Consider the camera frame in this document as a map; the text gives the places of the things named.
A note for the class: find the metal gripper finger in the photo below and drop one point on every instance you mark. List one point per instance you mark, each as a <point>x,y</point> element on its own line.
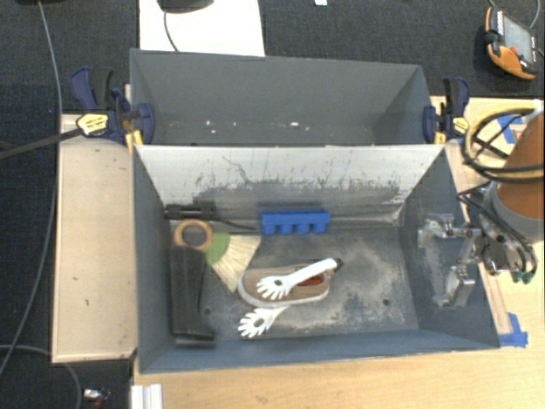
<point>457,288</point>
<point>443,232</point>

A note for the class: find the blue plastic block with holes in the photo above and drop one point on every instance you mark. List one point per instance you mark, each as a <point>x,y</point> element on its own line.
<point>294,222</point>

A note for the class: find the white hand-shaped salad server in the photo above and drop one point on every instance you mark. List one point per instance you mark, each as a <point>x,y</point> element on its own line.
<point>255,324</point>
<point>298,276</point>

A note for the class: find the grey metal bin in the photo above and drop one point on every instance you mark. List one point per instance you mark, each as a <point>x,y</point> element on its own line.
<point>298,109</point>

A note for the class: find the white and green fan brush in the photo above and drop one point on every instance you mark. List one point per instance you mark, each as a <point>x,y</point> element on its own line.
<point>236,256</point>

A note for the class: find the black long flat block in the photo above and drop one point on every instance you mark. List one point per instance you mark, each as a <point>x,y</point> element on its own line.
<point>187,292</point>

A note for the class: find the pale wood board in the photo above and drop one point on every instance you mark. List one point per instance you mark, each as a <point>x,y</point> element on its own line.
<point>95,249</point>

